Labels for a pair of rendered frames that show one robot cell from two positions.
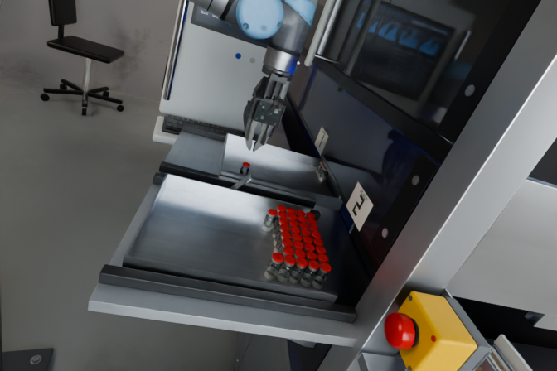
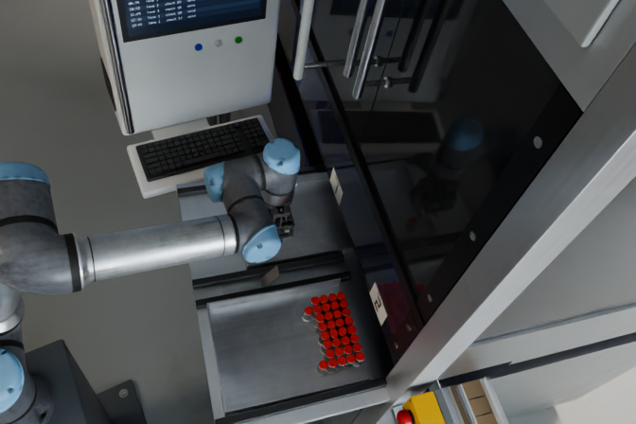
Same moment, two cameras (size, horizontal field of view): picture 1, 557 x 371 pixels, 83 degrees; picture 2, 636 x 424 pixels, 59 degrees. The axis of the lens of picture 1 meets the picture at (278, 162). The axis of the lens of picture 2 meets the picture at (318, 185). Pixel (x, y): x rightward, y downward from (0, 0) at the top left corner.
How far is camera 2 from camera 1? 0.93 m
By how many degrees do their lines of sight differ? 32
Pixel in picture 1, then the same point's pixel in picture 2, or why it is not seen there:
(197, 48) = (143, 61)
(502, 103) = (441, 329)
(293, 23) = (282, 181)
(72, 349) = (148, 374)
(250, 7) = (254, 256)
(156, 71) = not seen: outside the picture
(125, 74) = not seen: outside the picture
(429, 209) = (415, 355)
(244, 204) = (279, 295)
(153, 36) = not seen: outside the picture
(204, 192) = (242, 301)
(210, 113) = (186, 114)
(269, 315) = (327, 406)
